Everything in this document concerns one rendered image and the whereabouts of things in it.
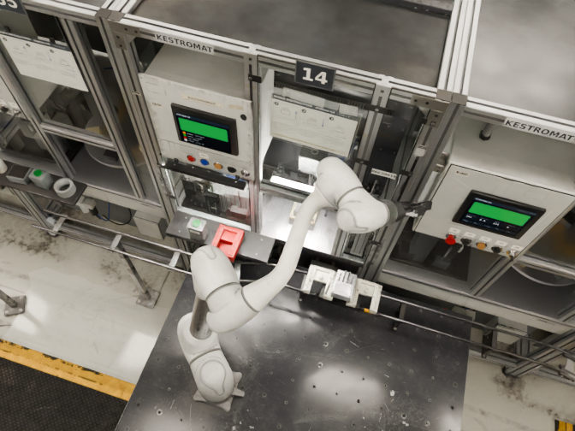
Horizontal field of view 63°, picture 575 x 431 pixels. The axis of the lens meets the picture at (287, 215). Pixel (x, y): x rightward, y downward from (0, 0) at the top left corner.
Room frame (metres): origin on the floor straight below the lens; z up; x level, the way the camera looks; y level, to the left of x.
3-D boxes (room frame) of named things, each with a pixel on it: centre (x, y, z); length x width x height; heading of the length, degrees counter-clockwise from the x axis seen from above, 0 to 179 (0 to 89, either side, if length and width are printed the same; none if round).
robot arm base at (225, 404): (0.43, 0.24, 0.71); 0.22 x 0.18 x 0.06; 77
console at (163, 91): (1.30, 0.33, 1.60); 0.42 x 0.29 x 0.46; 77
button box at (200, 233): (1.11, 0.43, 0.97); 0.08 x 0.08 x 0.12; 77
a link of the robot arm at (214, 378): (0.44, 0.27, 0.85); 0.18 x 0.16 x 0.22; 31
